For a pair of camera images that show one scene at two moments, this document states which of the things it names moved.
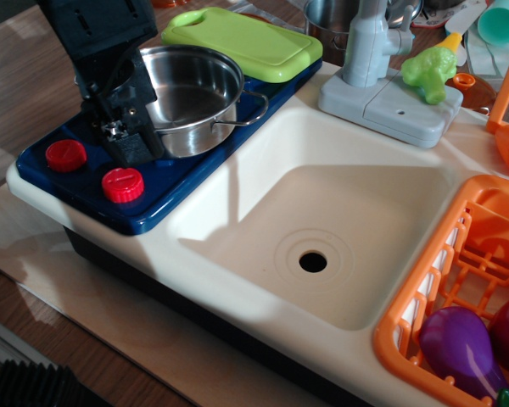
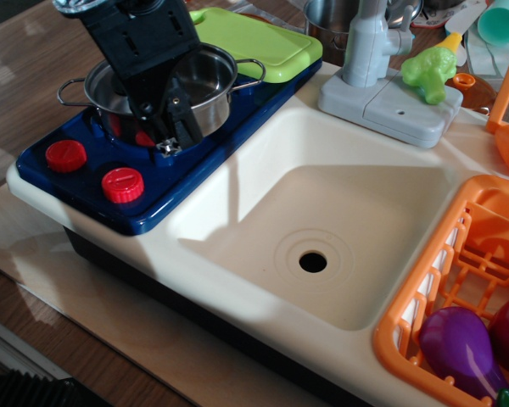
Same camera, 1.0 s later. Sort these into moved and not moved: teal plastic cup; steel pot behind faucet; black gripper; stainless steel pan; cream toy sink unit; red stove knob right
Moved: black gripper; stainless steel pan
Not moved: red stove knob right; steel pot behind faucet; teal plastic cup; cream toy sink unit
